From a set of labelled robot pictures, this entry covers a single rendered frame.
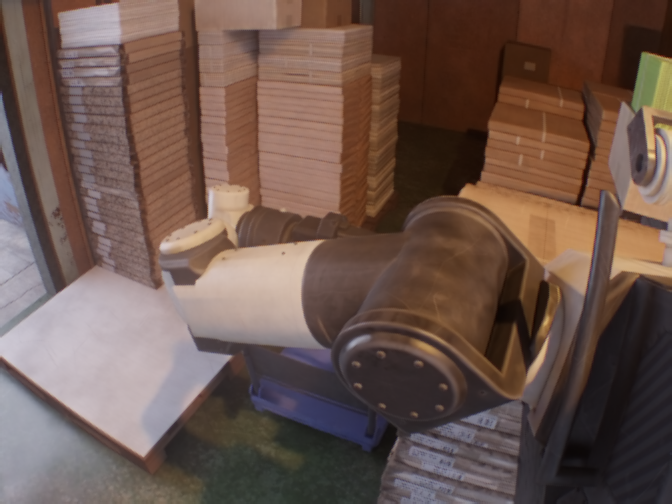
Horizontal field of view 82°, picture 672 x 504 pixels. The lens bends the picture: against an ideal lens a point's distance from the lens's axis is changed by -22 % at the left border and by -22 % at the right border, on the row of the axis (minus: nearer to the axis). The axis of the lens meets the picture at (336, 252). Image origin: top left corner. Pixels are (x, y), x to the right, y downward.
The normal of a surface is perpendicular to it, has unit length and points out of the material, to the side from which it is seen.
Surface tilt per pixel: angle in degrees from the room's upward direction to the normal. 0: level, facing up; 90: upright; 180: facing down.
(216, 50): 90
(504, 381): 38
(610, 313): 65
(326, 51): 92
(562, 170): 88
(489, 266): 43
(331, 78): 88
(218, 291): 59
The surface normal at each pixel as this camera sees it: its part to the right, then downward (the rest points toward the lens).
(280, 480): 0.02, -0.84
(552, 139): -0.40, 0.48
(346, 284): -0.55, -0.18
